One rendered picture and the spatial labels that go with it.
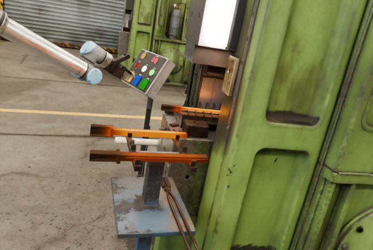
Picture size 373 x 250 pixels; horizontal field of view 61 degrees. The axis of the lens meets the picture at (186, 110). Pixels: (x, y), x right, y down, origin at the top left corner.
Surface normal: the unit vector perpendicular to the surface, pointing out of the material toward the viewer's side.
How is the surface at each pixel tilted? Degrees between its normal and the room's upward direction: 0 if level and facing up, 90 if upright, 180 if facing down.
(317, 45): 89
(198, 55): 90
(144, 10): 89
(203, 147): 90
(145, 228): 0
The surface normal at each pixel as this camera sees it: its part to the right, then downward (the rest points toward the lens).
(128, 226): 0.17, -0.94
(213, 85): 0.22, 0.32
